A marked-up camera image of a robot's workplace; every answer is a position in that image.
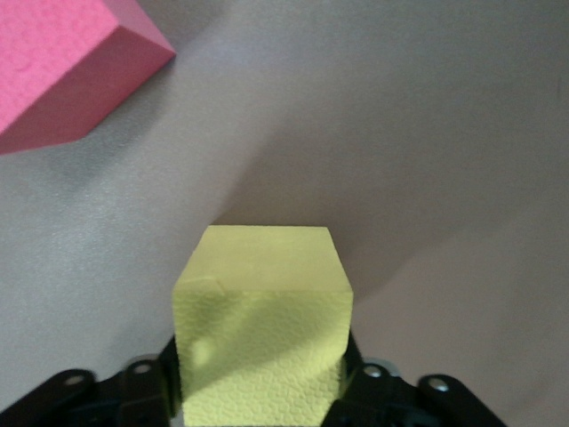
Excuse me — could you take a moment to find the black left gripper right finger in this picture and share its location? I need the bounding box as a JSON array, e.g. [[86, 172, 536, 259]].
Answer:
[[326, 331, 508, 427]]

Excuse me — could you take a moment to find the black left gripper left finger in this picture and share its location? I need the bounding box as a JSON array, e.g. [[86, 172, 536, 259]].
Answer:
[[0, 340, 183, 427]]

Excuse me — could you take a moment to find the yellow foam cube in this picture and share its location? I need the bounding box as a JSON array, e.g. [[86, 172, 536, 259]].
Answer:
[[171, 224, 356, 427]]

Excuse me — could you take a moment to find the red foam cube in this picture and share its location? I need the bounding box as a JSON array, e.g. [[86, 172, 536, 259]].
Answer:
[[0, 0, 178, 156]]

